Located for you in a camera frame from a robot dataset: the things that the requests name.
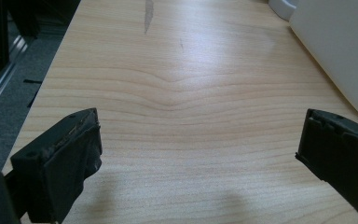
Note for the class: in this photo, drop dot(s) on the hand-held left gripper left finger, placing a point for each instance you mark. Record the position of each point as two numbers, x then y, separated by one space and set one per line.
59 161

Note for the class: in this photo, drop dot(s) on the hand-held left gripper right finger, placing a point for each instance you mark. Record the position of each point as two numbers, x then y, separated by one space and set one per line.
341 152

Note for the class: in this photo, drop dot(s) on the large white box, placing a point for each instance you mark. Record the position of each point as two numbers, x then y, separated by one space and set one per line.
345 46

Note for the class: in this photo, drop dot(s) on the black stand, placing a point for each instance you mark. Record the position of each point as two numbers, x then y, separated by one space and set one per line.
0 34

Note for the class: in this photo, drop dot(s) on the white round container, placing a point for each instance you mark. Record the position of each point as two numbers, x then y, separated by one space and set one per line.
281 7

